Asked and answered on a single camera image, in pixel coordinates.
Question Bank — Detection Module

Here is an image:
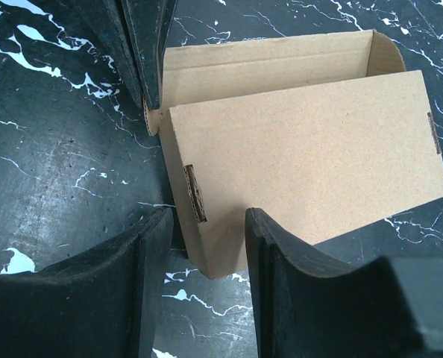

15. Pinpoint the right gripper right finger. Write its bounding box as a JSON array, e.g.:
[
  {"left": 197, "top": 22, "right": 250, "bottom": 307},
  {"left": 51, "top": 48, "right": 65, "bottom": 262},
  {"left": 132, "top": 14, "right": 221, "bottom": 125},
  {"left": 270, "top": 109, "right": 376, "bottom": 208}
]
[{"left": 245, "top": 208, "right": 429, "bottom": 357}]

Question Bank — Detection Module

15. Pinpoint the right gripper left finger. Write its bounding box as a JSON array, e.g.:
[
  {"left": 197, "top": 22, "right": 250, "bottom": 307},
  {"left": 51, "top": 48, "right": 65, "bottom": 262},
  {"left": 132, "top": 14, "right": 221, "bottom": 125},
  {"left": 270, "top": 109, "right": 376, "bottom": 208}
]
[{"left": 0, "top": 209, "right": 174, "bottom": 357}]

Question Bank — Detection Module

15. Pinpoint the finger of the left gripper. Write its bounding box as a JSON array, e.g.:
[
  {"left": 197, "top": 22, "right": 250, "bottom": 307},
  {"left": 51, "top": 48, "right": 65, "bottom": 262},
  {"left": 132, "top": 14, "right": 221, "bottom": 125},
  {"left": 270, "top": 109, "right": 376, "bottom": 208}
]
[
  {"left": 72, "top": 0, "right": 143, "bottom": 107},
  {"left": 122, "top": 0, "right": 177, "bottom": 110}
]

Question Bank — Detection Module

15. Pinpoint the cardboard box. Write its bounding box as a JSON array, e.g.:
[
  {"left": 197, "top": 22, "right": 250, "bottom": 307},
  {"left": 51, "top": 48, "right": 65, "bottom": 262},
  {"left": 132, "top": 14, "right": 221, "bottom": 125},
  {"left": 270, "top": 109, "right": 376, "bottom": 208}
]
[{"left": 146, "top": 30, "right": 443, "bottom": 279}]

